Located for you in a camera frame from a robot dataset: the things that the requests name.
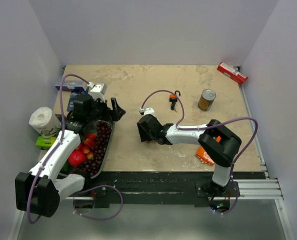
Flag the paper towel roll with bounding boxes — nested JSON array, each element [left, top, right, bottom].
[[28, 107, 62, 138]]

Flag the red apple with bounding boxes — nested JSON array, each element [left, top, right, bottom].
[[67, 150, 87, 167]]

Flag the aluminium rail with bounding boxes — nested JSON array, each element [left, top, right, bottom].
[[236, 179, 284, 200]]

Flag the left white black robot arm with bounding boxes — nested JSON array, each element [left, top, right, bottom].
[[15, 94, 126, 218]]

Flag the small peach fruits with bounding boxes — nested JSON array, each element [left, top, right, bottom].
[[76, 133, 97, 160]]

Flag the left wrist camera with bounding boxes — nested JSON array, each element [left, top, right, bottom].
[[87, 82, 108, 103]]

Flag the orange blister pack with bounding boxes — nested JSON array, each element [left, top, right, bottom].
[[195, 146, 215, 166]]

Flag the orange black padlock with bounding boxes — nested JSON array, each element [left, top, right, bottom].
[[169, 90, 181, 103]]

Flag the green lime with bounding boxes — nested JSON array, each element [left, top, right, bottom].
[[60, 161, 71, 175]]

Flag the grey fruit tray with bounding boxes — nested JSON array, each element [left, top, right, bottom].
[[59, 119, 115, 179]]

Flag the red cardboard box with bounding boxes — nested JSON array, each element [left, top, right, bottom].
[[217, 62, 248, 85]]

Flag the blue blister pack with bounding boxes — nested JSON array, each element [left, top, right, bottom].
[[66, 91, 81, 112]]

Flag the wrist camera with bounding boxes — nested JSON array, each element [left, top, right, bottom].
[[87, 82, 108, 103], [139, 107, 155, 116]]

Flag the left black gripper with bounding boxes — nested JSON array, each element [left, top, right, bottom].
[[87, 95, 126, 123]]

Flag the green box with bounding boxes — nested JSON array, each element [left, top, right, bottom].
[[35, 136, 57, 150]]

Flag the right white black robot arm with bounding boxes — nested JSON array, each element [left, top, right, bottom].
[[136, 114, 242, 197]]

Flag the purple grapes bunch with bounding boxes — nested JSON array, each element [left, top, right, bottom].
[[73, 120, 112, 178]]

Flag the blue white box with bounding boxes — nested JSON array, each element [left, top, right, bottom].
[[62, 79, 88, 92]]

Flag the tin can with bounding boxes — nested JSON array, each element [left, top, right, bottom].
[[197, 89, 216, 111]]

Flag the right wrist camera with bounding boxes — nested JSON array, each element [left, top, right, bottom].
[[139, 107, 155, 116]]

